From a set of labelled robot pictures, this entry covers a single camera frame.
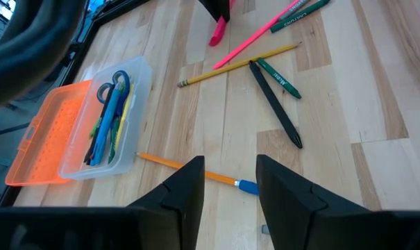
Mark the light green pen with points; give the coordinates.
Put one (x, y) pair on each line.
(113, 149)

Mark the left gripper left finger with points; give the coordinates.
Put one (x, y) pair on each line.
(189, 194)

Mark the yellow pen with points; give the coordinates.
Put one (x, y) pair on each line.
(124, 118)

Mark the yellow pencil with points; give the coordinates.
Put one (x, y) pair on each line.
(202, 77)

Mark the pink pen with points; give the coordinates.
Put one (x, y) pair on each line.
(254, 34)

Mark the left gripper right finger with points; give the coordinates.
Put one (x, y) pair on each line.
(282, 201)

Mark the green crayon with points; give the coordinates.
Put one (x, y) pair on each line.
(279, 78)
(300, 15)

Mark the pink crayon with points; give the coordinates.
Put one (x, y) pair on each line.
(218, 34)

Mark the blue pen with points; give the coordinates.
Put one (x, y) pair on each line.
(105, 132)

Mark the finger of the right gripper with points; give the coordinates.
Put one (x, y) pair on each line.
(216, 8)

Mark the orange pencil blue eraser cap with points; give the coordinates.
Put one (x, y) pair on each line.
(223, 178)

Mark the clear box with orange lid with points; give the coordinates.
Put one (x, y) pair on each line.
(50, 139)

